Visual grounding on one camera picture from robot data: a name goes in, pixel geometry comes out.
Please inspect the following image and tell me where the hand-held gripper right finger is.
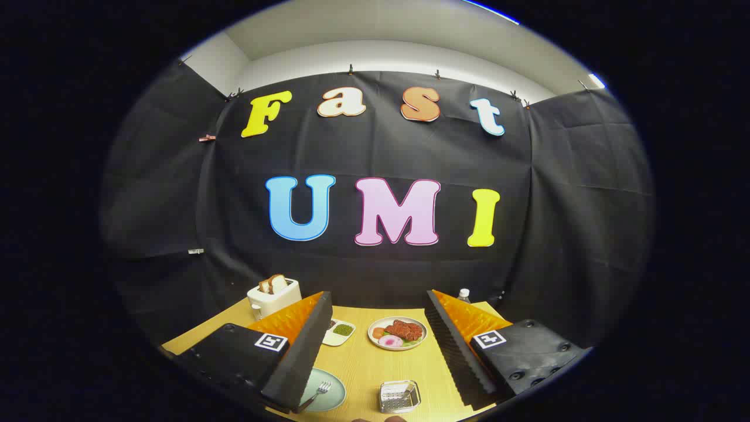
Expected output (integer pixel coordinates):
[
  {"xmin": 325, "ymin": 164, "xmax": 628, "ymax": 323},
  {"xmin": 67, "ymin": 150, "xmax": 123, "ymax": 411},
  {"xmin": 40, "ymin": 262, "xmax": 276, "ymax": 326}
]
[{"xmin": 425, "ymin": 290, "xmax": 589, "ymax": 411}]

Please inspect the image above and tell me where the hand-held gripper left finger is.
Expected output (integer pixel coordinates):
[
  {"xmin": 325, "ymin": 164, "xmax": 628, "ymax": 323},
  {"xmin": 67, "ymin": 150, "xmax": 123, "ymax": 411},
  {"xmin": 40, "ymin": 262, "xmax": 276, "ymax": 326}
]
[{"xmin": 176, "ymin": 291, "xmax": 333, "ymax": 414}]

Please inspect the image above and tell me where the steel fork with dark handle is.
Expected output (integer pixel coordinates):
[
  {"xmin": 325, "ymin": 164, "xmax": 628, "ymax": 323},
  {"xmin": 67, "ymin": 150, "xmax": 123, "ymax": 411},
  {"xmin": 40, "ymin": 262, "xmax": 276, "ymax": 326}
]
[{"xmin": 298, "ymin": 381, "xmax": 332, "ymax": 413}]

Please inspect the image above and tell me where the white divided dish with beans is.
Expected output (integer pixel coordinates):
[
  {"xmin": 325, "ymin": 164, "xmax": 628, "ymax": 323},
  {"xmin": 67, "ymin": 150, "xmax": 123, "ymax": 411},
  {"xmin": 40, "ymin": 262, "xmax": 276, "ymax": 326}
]
[{"xmin": 322, "ymin": 318, "xmax": 356, "ymax": 347}]

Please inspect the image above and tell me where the brown cooked meat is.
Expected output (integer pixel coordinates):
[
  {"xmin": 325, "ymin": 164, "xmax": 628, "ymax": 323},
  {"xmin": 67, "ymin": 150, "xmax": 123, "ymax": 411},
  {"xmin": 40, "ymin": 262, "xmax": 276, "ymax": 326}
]
[{"xmin": 384, "ymin": 319, "xmax": 424, "ymax": 342}]

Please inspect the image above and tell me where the white toaster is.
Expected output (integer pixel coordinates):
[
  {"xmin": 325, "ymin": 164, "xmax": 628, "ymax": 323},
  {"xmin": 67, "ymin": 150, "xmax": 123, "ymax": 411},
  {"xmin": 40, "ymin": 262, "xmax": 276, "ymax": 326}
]
[{"xmin": 247, "ymin": 278, "xmax": 302, "ymax": 320}]

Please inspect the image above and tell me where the pale green round plate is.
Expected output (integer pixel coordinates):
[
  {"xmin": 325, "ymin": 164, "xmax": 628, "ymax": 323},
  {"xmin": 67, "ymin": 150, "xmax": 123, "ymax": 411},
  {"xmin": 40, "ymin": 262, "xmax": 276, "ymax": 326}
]
[{"xmin": 298, "ymin": 367, "xmax": 347, "ymax": 413}]

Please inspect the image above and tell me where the white oval food plate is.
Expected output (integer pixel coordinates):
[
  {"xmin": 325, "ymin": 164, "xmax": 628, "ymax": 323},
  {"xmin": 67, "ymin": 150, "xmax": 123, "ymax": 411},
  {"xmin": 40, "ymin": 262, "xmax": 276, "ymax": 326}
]
[{"xmin": 368, "ymin": 316, "xmax": 428, "ymax": 351}]

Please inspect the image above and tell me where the metal wire basket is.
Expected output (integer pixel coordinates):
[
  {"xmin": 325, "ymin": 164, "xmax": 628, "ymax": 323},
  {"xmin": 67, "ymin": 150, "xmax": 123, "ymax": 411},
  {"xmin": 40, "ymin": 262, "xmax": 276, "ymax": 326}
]
[{"xmin": 379, "ymin": 380, "xmax": 422, "ymax": 414}]

